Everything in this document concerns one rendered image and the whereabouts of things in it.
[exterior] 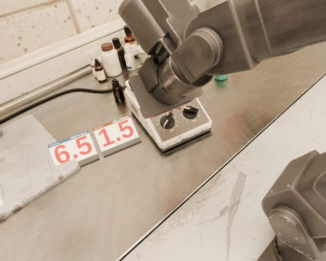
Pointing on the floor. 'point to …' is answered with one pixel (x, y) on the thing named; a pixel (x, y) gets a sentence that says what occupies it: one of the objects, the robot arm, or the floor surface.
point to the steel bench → (142, 159)
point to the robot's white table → (245, 188)
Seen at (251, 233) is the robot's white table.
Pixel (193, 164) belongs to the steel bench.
